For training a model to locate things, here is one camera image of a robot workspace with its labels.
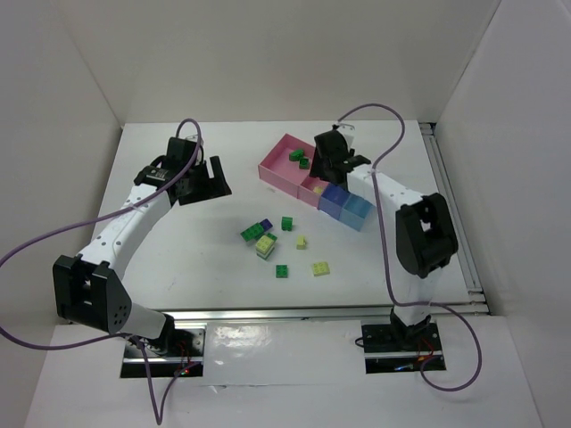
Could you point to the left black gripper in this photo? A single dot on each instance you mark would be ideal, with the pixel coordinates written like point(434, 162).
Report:
point(202, 181)

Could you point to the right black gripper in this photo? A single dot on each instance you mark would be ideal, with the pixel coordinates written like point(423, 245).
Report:
point(333, 165)

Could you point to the yellow lego front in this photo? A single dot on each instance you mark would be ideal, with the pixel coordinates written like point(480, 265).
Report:
point(320, 269)

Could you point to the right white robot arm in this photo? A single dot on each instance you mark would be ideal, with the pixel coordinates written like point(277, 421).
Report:
point(419, 234)

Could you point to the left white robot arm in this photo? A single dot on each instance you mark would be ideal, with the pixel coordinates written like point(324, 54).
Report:
point(88, 287)

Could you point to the yellow green stacked legos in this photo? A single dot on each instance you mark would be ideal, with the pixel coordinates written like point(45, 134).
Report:
point(265, 246)

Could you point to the small pink container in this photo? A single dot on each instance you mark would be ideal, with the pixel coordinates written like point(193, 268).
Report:
point(305, 191)

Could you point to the light blue container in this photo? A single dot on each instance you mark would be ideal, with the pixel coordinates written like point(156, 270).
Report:
point(354, 212)

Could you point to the large pink container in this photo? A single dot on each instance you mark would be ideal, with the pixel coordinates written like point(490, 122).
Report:
point(277, 170)

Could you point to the long green lego brick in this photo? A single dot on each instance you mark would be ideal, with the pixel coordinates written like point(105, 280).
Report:
point(252, 232)

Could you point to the green square lego brick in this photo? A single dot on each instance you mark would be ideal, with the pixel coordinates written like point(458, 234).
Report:
point(287, 224)

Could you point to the purple lego brick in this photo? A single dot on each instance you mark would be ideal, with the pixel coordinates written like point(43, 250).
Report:
point(266, 224)

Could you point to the green lego front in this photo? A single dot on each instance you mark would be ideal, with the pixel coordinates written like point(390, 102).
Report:
point(281, 271)

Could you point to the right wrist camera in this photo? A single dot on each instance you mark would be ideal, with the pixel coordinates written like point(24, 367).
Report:
point(347, 131)

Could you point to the aluminium rail front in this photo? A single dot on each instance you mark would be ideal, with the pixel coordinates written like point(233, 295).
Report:
point(197, 315)

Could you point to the aluminium rail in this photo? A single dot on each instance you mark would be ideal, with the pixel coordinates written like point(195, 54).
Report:
point(476, 296)
point(197, 315)

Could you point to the aluminium rail right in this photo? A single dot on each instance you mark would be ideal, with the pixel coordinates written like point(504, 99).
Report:
point(476, 296)

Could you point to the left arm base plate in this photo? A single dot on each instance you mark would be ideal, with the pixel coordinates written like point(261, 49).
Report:
point(184, 357)

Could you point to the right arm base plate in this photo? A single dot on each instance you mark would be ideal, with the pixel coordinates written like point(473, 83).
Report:
point(383, 354)

